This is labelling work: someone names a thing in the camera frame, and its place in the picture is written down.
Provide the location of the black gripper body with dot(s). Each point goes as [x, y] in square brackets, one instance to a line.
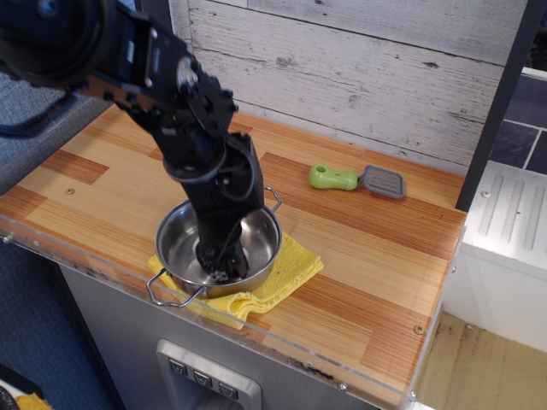
[221, 198]

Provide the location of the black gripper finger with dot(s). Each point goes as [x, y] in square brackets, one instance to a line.
[216, 270]
[237, 265]

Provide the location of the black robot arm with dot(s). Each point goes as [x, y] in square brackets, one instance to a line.
[103, 49]

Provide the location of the stainless steel pot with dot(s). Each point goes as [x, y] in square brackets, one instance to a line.
[176, 241]

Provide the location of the yellow folded cloth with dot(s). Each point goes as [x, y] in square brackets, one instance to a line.
[294, 266]

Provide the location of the silver button panel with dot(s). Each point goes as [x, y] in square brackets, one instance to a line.
[196, 382]

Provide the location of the yellow black object on floor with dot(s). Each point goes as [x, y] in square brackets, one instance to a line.
[22, 402]

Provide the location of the white ribbed cabinet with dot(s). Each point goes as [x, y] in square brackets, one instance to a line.
[498, 278]

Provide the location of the green handled grey spatula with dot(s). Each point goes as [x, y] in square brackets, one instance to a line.
[374, 179]

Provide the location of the dark grey right post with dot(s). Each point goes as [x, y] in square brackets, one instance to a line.
[511, 73]

